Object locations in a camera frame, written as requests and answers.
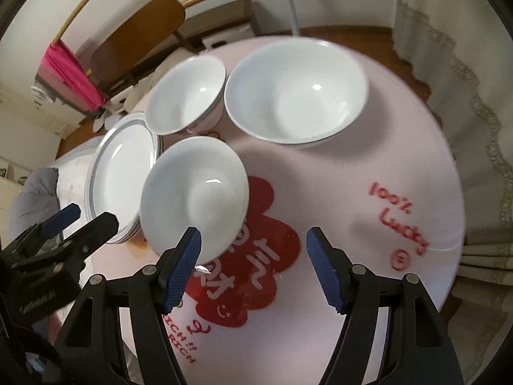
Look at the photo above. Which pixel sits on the brown wooden chair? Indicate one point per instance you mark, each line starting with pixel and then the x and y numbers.
pixel 136 32

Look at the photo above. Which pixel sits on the beige curtain with lace trim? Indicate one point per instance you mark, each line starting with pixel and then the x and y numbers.
pixel 473 128

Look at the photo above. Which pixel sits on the white bowl with grey rim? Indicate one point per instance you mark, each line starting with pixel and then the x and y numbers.
pixel 192 196
pixel 292 96
pixel 180 96

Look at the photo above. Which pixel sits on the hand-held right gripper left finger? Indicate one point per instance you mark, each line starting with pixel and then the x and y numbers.
pixel 182 268

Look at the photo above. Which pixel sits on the white storage box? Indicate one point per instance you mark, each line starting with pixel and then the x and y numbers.
pixel 224 37

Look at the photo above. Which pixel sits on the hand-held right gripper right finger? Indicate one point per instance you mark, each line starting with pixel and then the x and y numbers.
pixel 326 272

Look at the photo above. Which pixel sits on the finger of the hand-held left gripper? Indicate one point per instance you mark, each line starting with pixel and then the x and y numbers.
pixel 64 216
pixel 100 228

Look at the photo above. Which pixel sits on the pink cloth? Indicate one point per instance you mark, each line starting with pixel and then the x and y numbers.
pixel 72 76

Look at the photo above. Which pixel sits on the round table with pink cover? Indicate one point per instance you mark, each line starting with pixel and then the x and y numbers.
pixel 340 148

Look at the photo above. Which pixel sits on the grey cushion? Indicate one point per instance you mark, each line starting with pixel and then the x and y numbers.
pixel 34 196

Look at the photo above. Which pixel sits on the white barre bracket post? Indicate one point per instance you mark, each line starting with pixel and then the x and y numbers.
pixel 290 4

